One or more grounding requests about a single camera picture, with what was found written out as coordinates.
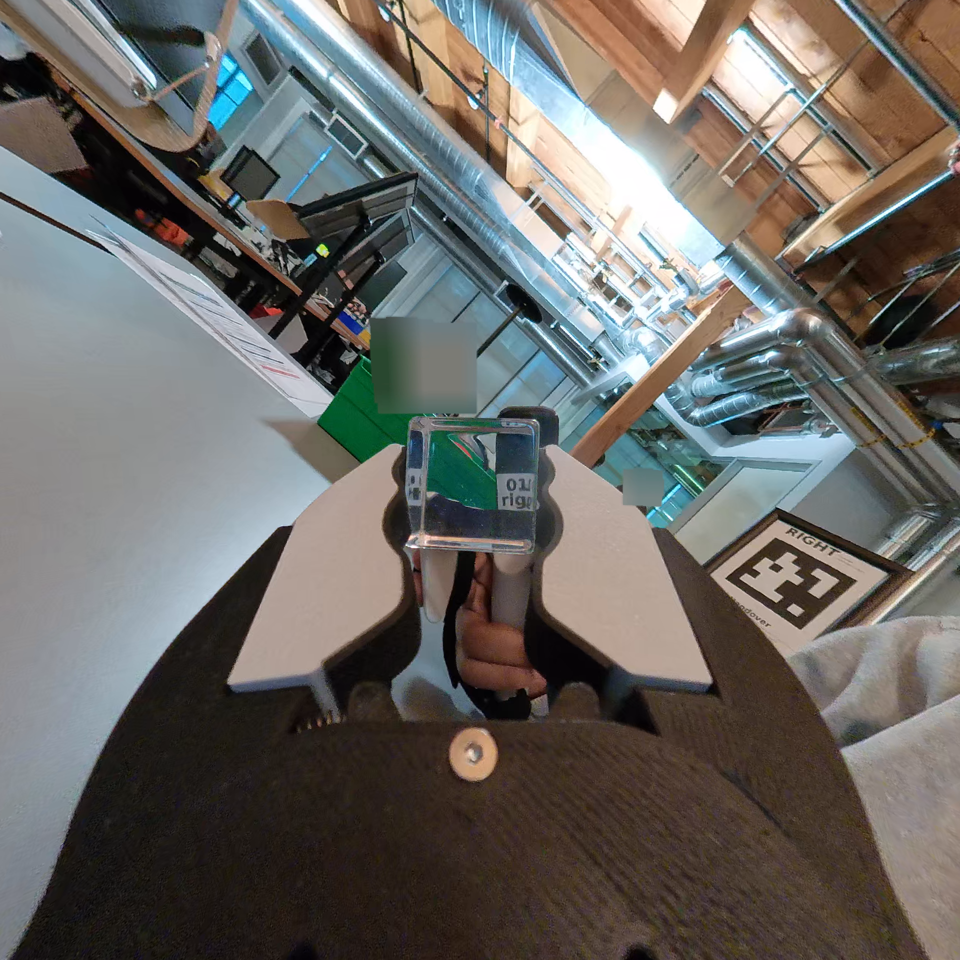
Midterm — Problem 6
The black computer monitor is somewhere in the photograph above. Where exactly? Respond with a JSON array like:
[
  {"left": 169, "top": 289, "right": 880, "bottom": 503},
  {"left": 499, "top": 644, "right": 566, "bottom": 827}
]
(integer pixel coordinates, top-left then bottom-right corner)
[{"left": 222, "top": 146, "right": 282, "bottom": 200}]

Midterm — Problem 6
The black equipment stand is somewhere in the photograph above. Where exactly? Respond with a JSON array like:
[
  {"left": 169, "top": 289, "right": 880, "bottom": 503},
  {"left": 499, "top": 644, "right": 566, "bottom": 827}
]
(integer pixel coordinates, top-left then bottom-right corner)
[{"left": 296, "top": 172, "right": 421, "bottom": 331}]

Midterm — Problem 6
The black round floor lamp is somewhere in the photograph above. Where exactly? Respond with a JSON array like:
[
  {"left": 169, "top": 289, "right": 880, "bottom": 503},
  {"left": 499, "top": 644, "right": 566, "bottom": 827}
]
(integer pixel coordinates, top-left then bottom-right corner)
[{"left": 477, "top": 282, "right": 544, "bottom": 355}]

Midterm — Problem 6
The printed paper sheet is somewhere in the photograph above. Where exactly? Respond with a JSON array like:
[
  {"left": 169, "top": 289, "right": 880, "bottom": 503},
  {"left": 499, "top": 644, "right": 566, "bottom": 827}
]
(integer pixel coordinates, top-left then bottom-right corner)
[{"left": 84, "top": 216, "right": 336, "bottom": 419}]

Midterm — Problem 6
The person's right hand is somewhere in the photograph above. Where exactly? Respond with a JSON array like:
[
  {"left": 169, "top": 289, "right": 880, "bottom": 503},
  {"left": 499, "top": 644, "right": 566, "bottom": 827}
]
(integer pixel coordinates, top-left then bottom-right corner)
[{"left": 454, "top": 558, "right": 550, "bottom": 700}]

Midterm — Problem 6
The framed black-white marker sign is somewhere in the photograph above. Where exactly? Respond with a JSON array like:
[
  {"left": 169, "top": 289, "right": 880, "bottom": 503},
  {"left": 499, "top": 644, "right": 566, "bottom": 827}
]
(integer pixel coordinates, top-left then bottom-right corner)
[{"left": 703, "top": 508, "right": 915, "bottom": 655}]

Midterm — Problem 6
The green plastic bin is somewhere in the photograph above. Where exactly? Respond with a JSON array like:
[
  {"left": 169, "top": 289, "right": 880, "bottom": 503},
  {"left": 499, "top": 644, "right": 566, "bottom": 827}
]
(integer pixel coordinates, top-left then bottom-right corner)
[{"left": 317, "top": 354, "right": 421, "bottom": 485}]

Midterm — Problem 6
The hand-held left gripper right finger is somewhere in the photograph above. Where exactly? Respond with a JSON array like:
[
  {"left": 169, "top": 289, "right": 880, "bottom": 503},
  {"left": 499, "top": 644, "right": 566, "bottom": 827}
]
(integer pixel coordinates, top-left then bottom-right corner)
[{"left": 525, "top": 444, "right": 715, "bottom": 721}]

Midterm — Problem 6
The silver pipe bundle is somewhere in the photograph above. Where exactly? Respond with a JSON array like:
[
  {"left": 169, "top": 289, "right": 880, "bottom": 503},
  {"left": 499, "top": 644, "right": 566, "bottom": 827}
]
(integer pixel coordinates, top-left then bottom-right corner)
[{"left": 622, "top": 232, "right": 960, "bottom": 541}]

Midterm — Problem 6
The silver ventilation duct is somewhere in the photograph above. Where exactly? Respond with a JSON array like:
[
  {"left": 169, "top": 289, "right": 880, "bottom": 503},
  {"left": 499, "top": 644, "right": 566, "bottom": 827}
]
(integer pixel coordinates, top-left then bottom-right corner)
[{"left": 246, "top": 0, "right": 625, "bottom": 393}]

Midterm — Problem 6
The clear acrylic cube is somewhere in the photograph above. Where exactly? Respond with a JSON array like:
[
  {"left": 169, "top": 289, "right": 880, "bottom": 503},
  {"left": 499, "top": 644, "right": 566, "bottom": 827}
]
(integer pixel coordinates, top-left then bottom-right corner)
[{"left": 405, "top": 416, "right": 543, "bottom": 556}]

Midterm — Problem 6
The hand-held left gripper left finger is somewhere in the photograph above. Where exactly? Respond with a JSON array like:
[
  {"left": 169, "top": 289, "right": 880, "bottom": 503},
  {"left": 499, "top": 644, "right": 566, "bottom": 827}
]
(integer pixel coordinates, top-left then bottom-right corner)
[{"left": 226, "top": 444, "right": 421, "bottom": 723}]

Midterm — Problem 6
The monitor with cardboard hood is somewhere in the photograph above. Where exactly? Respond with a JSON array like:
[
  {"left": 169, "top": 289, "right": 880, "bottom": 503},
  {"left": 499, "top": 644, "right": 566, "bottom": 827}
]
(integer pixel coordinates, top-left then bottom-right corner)
[{"left": 0, "top": 0, "right": 228, "bottom": 155}]

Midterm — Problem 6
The wooden workbench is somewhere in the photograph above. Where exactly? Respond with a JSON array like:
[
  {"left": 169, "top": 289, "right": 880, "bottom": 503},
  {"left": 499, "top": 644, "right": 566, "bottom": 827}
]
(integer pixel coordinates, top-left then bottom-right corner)
[{"left": 71, "top": 90, "right": 370, "bottom": 354}]

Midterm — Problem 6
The wooden post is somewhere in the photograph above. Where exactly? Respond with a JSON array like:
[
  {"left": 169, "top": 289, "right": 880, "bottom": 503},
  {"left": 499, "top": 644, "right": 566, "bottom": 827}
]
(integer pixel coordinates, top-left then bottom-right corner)
[{"left": 570, "top": 288, "right": 753, "bottom": 468}]

